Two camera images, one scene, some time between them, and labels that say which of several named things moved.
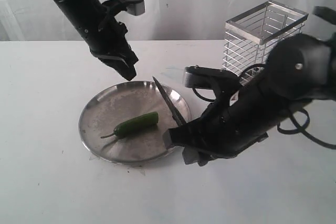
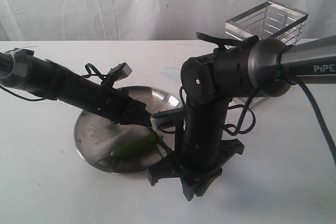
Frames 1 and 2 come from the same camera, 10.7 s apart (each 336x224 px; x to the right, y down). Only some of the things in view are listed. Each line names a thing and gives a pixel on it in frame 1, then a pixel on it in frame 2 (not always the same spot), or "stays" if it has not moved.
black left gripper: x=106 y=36 to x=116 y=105
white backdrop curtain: x=178 y=6 stays
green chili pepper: x=135 y=124 to x=135 y=148
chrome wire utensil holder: x=250 y=37 stays
